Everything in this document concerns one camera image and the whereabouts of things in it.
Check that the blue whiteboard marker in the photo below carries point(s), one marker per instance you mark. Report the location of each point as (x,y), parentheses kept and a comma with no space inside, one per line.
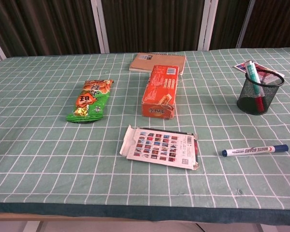
(253,150)

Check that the black mesh pen holder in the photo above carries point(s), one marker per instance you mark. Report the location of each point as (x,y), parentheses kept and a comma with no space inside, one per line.
(246,101)

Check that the orange cardboard box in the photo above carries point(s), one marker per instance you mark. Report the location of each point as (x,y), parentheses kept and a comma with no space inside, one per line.
(159,91)

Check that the white postcard pack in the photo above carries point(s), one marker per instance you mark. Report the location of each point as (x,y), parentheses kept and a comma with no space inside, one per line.
(159,147)

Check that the brown spiral notebook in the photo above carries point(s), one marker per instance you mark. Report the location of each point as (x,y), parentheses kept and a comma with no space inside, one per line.
(140,64)

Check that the green orange snack bag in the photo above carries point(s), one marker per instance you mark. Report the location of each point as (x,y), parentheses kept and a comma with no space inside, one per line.
(91,99)

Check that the red white card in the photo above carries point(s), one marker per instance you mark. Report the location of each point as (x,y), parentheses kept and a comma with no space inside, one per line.
(239,67)

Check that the green checked tablecloth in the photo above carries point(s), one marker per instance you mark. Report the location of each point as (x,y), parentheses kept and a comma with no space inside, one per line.
(38,157)

